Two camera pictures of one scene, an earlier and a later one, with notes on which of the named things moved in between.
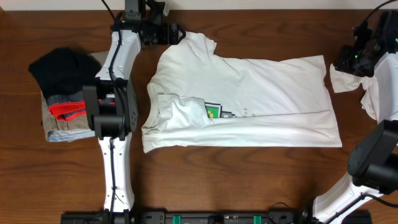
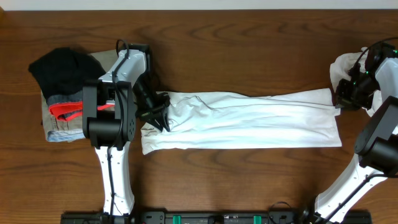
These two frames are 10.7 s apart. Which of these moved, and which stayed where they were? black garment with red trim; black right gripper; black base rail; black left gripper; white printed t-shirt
Moved: white printed t-shirt; black right gripper; black left gripper
Stayed: black garment with red trim; black base rail
